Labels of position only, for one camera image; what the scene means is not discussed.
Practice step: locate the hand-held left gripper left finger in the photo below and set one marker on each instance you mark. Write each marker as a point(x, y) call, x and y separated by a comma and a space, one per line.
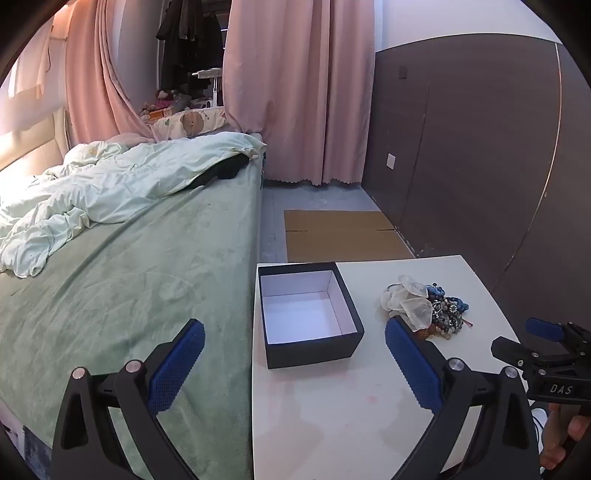
point(178, 364)

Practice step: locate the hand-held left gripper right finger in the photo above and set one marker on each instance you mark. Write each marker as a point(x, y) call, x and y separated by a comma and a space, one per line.
point(413, 364)

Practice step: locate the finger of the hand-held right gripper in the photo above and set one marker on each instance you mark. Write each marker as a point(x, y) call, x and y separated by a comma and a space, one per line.
point(512, 350)
point(545, 328)

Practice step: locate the pile of jewelry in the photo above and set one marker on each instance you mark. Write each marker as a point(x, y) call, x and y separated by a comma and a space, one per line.
point(445, 310)

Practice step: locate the black square gift box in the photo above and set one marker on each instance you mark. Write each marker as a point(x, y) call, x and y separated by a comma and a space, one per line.
point(308, 314)

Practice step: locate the person's right hand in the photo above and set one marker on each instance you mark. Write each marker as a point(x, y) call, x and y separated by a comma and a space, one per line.
point(575, 429)

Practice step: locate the clear plastic bags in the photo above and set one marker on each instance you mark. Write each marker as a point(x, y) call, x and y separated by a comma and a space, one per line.
point(408, 300)

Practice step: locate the green bed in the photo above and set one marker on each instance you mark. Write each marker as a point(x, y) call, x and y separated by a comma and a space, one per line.
point(138, 295)

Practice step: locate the flat brown cardboard sheet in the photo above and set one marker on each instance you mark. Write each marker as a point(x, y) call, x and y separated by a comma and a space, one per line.
point(344, 235)

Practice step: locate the pale crumpled duvet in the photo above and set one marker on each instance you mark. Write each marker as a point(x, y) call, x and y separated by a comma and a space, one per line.
point(106, 189)

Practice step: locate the black cloth item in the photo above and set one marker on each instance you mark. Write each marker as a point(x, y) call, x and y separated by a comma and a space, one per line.
point(221, 170)

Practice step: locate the printed pillow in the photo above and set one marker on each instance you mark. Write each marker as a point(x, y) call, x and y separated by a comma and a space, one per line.
point(189, 122)

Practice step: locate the heap of stuffed toys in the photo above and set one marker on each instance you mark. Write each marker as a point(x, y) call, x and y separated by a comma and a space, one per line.
point(161, 104)

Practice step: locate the white drying rack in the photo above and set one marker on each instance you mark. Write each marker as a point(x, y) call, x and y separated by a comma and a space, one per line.
point(210, 85)

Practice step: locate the pink curtain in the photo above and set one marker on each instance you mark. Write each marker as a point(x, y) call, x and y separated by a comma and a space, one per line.
point(106, 69)
point(300, 87)

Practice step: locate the hanging dark clothes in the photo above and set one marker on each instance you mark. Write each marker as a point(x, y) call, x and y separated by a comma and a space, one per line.
point(184, 41)

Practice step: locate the white wall socket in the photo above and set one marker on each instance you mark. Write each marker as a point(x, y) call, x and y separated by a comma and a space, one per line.
point(390, 161)

